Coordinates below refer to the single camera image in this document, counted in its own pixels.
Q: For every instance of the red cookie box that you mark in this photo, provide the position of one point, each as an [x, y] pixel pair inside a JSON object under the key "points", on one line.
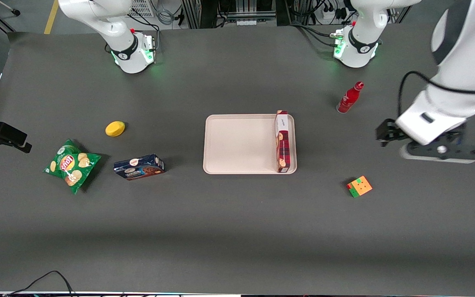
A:
{"points": [[283, 144]]}

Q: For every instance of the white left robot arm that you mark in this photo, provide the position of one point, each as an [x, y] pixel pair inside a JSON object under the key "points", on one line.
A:
{"points": [[468, 41]]}

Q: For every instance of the dark blue cookie box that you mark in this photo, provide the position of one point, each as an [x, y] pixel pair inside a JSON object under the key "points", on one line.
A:
{"points": [[138, 167]]}

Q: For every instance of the pale pink rectangular tray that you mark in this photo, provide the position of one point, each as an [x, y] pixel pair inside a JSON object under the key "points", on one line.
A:
{"points": [[241, 144]]}

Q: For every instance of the red bottle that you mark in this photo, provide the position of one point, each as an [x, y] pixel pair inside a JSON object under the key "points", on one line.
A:
{"points": [[349, 101]]}

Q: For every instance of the orange green puzzle cube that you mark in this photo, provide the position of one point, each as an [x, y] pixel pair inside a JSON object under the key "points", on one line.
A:
{"points": [[360, 187]]}

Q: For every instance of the green Lays chips bag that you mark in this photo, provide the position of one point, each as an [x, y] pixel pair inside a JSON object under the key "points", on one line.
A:
{"points": [[70, 167]]}

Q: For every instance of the yellow lemon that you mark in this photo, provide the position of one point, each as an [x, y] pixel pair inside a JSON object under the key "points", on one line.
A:
{"points": [[115, 129]]}

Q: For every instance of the white power strip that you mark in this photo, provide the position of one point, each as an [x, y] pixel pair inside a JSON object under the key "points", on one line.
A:
{"points": [[327, 14]]}

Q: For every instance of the white mesh panel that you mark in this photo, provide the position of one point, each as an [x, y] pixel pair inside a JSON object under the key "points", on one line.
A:
{"points": [[142, 7]]}

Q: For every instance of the black equipment rack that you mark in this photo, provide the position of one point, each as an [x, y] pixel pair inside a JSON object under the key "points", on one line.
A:
{"points": [[229, 10]]}

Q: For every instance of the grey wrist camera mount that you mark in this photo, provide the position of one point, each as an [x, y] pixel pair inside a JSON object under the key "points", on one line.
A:
{"points": [[456, 153]]}

